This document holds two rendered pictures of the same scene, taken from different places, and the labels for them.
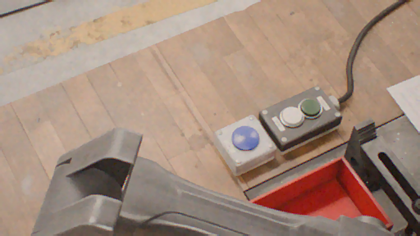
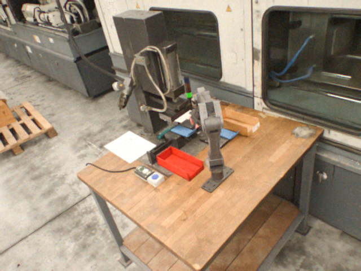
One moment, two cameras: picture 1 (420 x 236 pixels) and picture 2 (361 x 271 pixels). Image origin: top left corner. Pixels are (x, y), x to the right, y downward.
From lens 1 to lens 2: 1.32 m
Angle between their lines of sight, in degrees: 66
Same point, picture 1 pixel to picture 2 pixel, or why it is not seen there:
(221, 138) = (156, 181)
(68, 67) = not seen: outside the picture
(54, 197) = (212, 119)
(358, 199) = (164, 156)
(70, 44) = not seen: outside the picture
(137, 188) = (208, 101)
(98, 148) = (202, 108)
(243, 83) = (134, 188)
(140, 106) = (148, 205)
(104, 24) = not seen: outside the picture
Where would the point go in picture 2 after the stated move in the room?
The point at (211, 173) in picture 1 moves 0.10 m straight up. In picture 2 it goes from (165, 184) to (162, 170)
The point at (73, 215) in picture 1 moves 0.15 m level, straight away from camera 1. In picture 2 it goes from (217, 106) to (189, 121)
